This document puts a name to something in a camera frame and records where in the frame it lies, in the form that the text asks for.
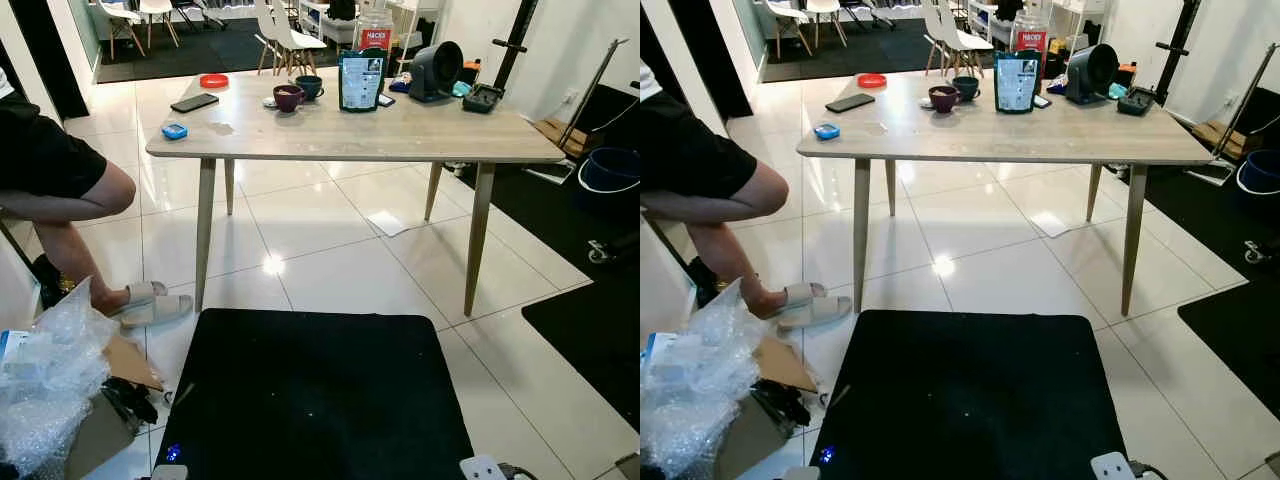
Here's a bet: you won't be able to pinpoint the black gold footwear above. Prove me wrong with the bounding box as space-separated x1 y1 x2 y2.
30 253 79 306
685 255 731 301

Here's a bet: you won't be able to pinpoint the blue bucket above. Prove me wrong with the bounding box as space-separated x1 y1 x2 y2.
577 147 640 196
1236 150 1280 196

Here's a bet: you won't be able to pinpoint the person in black shorts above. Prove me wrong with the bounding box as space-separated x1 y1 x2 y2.
640 62 791 313
0 68 138 313

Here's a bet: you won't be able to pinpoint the silver folding rack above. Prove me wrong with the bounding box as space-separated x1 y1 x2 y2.
525 38 631 187
1187 42 1280 187

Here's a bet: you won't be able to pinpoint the flat brown cardboard piece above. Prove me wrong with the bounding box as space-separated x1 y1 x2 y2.
533 117 593 161
1192 120 1251 161

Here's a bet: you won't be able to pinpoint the clear bubble wrap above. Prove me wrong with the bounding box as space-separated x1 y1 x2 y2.
640 280 771 480
0 278 121 477

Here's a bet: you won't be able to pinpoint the brown cardboard box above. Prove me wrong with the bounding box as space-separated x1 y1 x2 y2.
65 335 166 479
715 335 819 479

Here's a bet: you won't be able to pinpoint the black square case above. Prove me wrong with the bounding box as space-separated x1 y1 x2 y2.
1117 87 1158 117
462 84 505 114

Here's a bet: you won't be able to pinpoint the black metal stand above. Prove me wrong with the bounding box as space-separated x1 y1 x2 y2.
490 0 528 91
1150 0 1196 101

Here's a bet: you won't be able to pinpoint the white chair wooden legs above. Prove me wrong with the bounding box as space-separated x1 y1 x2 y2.
138 0 183 49
100 0 146 59
940 5 994 76
805 0 849 46
920 0 966 76
252 0 301 76
765 0 813 56
270 5 328 76

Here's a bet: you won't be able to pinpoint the green printed pouch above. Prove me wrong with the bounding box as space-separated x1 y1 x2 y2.
337 49 388 113
993 50 1043 115

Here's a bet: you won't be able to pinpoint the clear jar red label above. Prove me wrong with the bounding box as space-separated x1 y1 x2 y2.
1010 8 1051 53
355 8 395 53

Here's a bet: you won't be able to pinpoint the white paper sheet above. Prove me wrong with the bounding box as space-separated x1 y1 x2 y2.
1025 208 1073 239

